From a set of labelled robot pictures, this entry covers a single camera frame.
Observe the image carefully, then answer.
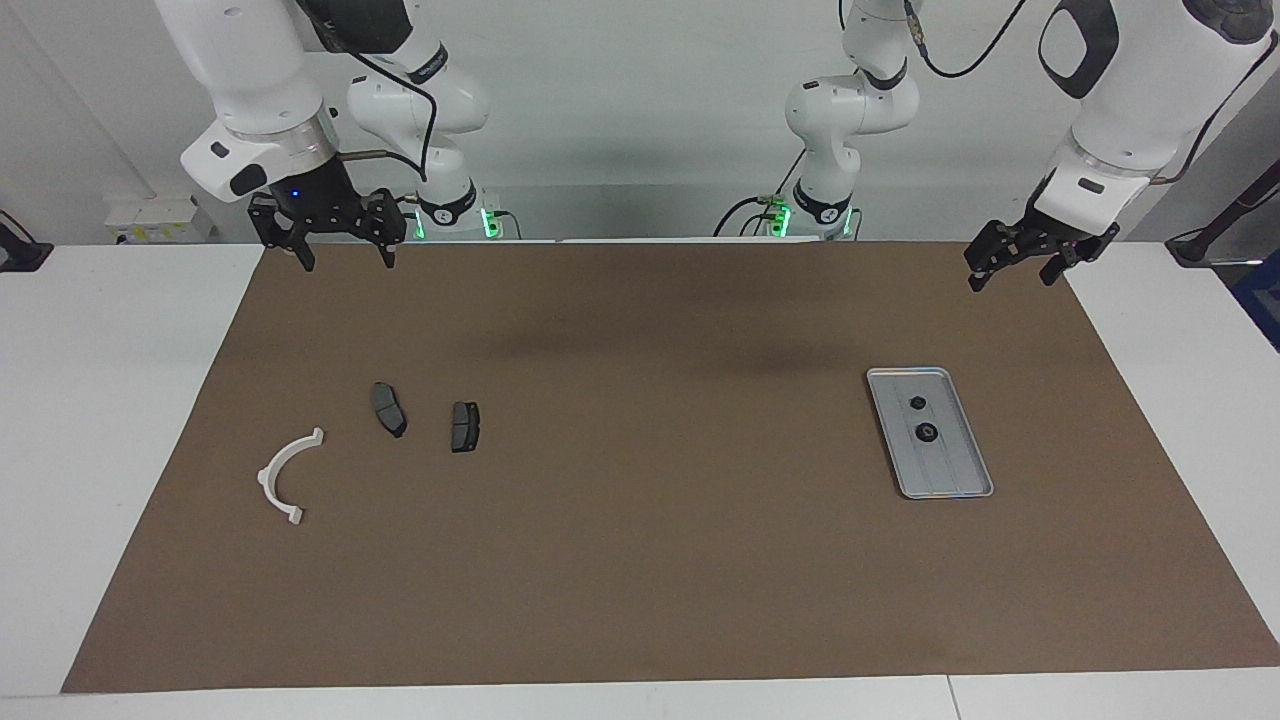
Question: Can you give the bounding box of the silver metal tray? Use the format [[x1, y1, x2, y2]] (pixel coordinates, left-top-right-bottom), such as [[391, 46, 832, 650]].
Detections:
[[866, 367, 995, 500]]

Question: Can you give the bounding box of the dark curved brake pad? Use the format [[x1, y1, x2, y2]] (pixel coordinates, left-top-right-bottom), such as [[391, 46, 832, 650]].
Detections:
[[371, 382, 408, 439]]

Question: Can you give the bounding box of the blue box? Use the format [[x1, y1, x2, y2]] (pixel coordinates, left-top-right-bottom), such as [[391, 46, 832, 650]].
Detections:
[[1232, 250, 1280, 351]]

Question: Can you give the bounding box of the brown table mat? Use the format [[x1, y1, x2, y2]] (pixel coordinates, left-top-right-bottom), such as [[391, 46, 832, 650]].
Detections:
[[60, 240, 1280, 694]]

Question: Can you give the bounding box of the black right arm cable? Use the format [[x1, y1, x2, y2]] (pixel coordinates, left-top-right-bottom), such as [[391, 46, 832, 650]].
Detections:
[[300, 0, 441, 183]]

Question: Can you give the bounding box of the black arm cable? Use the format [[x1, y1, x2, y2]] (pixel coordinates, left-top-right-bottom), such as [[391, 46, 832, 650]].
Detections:
[[300, 0, 441, 183], [905, 0, 1280, 186]]

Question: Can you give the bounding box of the black camera stand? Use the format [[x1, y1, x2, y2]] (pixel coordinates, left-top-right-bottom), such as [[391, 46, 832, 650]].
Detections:
[[1165, 160, 1280, 267]]

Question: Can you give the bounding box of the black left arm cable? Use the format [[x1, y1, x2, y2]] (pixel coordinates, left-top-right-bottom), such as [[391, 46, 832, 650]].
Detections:
[[905, 0, 1280, 186]]

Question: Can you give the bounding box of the white curved plastic bracket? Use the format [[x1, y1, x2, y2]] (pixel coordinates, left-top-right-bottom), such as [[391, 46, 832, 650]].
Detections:
[[257, 427, 326, 526]]

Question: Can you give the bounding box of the black left base cable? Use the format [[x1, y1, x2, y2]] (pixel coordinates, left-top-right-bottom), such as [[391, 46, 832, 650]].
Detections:
[[713, 150, 807, 238]]

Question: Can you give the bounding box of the black clamp mount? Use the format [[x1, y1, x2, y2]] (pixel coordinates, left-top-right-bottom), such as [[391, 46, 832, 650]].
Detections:
[[0, 210, 53, 273]]

